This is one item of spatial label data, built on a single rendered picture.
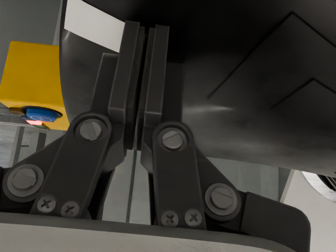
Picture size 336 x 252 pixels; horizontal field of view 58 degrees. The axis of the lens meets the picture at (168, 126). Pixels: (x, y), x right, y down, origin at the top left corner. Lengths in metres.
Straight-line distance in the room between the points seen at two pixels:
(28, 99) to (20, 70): 0.04
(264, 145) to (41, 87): 0.33
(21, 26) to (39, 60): 0.64
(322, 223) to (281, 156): 0.36
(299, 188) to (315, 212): 0.06
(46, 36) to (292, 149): 0.94
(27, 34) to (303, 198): 0.90
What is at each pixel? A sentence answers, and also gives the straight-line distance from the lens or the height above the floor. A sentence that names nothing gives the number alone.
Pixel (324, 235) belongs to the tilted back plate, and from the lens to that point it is 0.57.
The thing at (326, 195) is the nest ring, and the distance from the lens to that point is 0.46.
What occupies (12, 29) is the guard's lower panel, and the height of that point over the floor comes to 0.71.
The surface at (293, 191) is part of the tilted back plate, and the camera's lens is 0.49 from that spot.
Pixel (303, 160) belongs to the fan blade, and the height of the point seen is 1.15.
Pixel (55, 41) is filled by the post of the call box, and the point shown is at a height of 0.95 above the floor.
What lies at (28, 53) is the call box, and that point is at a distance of 0.47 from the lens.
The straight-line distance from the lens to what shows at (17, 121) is 0.98.
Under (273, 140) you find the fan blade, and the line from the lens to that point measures 0.18.
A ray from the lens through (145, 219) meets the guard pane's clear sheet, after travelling 0.90.
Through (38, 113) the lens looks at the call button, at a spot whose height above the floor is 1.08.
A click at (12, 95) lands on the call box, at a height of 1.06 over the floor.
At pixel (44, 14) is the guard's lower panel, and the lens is 1.10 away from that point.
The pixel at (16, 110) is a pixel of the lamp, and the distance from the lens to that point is 0.47.
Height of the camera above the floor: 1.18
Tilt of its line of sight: 14 degrees down
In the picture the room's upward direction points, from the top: 175 degrees counter-clockwise
